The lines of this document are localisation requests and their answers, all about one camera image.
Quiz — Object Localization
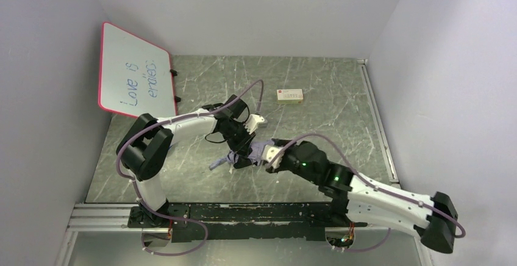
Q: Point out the light purple folding umbrella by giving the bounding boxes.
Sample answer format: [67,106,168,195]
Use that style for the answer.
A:
[209,139,274,171]

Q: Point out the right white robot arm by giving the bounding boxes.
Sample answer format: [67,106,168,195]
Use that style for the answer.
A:
[260,140,460,254]

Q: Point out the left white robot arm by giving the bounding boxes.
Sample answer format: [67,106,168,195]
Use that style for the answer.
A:
[116,95,266,227]

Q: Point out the small white cardboard box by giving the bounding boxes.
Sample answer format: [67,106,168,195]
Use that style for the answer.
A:
[276,88,304,104]

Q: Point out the red framed whiteboard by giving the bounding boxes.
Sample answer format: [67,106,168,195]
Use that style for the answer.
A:
[98,22,177,117]

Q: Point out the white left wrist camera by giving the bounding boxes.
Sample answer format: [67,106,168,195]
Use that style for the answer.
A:
[244,113,268,134]

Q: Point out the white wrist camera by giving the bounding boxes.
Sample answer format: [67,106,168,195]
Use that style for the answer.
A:
[262,145,284,173]
[244,113,268,134]

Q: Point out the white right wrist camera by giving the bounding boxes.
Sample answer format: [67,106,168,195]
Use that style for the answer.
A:
[262,145,284,173]

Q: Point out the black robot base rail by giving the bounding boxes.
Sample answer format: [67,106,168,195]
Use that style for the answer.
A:
[127,202,351,243]

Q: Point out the aluminium frame rail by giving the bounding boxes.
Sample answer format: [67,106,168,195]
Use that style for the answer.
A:
[66,202,423,232]

